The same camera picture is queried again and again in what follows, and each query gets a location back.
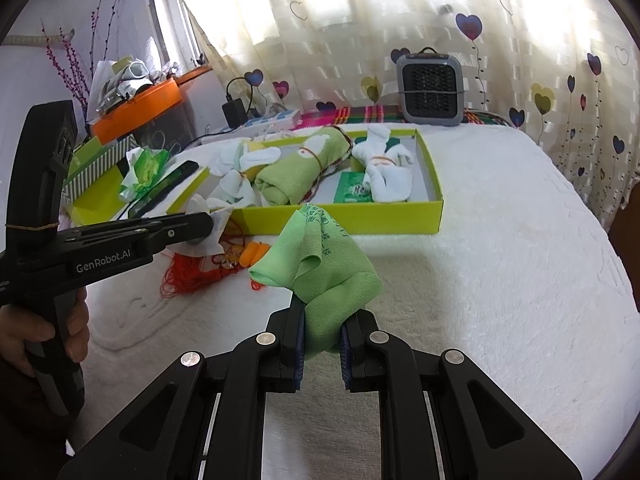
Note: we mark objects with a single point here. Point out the black charger adapter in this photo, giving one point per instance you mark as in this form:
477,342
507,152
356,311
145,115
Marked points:
235,112

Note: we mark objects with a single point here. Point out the pile of white wrappers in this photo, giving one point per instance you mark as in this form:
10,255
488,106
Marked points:
125,82

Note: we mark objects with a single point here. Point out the light green cloth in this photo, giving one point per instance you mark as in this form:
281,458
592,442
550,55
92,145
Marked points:
340,285

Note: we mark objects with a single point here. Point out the cream heart print curtain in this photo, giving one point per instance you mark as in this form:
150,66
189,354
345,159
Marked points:
350,20

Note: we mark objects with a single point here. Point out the small grey heater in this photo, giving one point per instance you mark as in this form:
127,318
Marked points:
430,90

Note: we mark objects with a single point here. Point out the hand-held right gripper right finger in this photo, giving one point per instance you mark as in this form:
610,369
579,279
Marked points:
344,355

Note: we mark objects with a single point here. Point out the white sock bundle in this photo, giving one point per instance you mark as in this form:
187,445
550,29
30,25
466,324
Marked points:
235,185
390,180

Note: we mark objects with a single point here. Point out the green white plastic wrapper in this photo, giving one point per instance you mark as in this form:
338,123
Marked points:
145,172

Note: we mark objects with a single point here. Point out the orange tray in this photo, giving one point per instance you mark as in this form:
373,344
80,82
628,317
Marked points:
135,110

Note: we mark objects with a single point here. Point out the window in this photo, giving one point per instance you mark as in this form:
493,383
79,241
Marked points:
170,10

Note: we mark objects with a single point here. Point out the person's left hand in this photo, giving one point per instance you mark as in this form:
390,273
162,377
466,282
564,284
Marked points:
20,332

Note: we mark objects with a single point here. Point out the green towel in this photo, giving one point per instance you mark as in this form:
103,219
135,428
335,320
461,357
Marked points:
290,180

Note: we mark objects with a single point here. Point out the lime green box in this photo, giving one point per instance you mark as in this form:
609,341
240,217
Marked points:
390,217

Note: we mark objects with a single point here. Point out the purple flower branches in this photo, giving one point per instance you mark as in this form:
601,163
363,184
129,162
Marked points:
75,70

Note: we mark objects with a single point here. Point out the brown wooden furniture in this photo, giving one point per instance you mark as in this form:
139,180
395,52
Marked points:
625,255

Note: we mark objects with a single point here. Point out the green striped box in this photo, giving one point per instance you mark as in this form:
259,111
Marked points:
95,170

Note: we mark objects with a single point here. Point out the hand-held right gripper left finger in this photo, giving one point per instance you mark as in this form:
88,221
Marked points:
299,355

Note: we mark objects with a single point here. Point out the green tissue packet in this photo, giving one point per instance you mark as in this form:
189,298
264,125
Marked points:
350,190

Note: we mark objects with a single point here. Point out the small orange object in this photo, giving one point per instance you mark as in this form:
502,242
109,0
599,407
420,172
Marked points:
252,254

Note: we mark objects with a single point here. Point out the white fleece blanket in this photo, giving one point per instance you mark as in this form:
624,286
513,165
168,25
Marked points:
500,285

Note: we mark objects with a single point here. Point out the white blue power strip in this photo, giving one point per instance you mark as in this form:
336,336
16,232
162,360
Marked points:
272,121

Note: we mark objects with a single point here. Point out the small white cloth bundle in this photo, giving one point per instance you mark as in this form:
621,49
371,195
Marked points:
217,220

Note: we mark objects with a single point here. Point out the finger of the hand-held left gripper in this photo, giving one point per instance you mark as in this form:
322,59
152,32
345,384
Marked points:
175,247
180,225

